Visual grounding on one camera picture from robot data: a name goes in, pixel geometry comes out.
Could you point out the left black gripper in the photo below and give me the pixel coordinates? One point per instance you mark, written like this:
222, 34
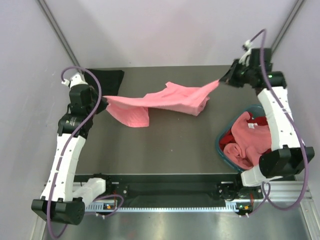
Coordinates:
102, 105

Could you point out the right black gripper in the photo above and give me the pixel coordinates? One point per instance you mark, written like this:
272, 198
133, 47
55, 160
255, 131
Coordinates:
228, 78

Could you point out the pink t shirt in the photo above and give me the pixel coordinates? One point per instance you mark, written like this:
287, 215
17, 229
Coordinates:
134, 112

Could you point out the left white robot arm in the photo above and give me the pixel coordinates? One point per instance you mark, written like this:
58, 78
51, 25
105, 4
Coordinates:
58, 201

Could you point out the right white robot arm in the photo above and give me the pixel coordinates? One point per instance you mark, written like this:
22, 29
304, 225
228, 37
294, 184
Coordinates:
289, 156

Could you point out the folded black t shirt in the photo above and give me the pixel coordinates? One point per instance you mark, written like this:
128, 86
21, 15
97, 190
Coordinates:
109, 80

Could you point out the teal laundry basket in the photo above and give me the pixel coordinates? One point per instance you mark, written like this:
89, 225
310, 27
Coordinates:
222, 145

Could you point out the red shirt in basket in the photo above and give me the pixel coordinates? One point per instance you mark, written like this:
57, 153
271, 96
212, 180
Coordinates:
228, 138

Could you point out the pink shirt in basket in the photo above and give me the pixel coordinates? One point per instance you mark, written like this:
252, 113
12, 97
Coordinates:
247, 142

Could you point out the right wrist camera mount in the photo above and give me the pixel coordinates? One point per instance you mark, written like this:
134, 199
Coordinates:
247, 47

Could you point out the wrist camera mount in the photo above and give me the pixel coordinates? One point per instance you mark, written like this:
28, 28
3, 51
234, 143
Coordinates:
77, 79
247, 47

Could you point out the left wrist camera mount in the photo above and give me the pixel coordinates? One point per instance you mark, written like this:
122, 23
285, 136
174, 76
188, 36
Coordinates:
77, 79

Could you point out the right aluminium corner post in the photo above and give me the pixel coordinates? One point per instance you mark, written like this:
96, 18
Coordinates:
296, 8

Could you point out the aluminium corner post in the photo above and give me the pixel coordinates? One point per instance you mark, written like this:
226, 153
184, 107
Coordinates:
45, 9
296, 8

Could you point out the left aluminium corner post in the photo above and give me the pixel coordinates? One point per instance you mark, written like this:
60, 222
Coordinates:
45, 9

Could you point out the slotted grey cable duct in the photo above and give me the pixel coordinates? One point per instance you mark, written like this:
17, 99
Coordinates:
101, 207

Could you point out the aluminium frame rail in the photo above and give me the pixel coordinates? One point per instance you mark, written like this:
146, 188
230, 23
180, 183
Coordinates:
96, 188

